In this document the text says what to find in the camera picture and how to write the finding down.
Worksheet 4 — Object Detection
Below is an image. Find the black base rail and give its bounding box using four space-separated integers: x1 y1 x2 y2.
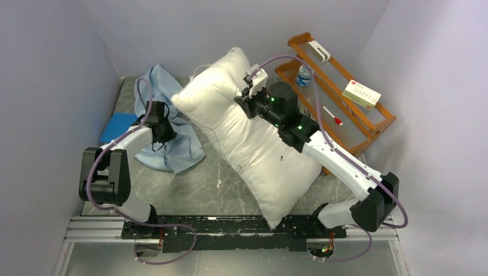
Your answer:
120 215 346 253

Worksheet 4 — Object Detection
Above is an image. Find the red white marker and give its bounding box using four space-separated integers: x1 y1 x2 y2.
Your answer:
322 106 343 126

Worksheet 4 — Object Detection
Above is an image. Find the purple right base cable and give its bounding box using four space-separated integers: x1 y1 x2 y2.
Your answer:
312 224 373 263

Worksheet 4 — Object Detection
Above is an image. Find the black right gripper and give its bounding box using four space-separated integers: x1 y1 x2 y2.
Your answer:
237 82 284 129

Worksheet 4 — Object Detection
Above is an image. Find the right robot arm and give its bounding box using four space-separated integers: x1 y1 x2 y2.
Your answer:
234 82 399 238

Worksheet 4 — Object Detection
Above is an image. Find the white rectangular device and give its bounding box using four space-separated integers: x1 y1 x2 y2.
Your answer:
306 40 331 63

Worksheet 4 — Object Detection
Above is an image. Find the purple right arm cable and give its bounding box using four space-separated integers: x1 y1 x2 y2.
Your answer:
247 55 409 229

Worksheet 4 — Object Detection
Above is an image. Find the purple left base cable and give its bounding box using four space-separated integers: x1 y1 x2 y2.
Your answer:
133 224 198 266

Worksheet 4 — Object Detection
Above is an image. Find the orange wooden shelf rack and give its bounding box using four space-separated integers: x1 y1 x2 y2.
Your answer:
288 32 396 158

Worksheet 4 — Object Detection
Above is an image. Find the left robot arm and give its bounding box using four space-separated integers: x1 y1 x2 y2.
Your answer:
78 101 176 239

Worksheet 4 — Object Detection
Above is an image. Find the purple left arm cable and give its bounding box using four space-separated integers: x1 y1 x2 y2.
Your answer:
85 78 197 237

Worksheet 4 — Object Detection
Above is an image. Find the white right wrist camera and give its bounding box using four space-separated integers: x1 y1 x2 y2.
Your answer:
242 64 268 98

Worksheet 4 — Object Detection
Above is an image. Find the blue white jar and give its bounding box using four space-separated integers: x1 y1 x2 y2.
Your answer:
295 65 314 87

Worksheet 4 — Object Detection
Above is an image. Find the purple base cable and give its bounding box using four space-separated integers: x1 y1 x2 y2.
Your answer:
133 224 198 266
312 224 373 263

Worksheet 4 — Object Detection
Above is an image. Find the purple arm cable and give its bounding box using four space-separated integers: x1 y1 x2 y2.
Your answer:
247 55 409 229
85 78 197 237

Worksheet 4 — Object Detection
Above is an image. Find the white pillow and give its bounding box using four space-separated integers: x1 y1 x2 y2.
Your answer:
171 47 322 228

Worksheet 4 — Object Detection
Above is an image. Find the white medicine box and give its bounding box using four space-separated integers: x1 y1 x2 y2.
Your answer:
341 79 382 110

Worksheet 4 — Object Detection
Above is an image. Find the light blue pillowcase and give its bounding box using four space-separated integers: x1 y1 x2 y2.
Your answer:
134 63 205 174

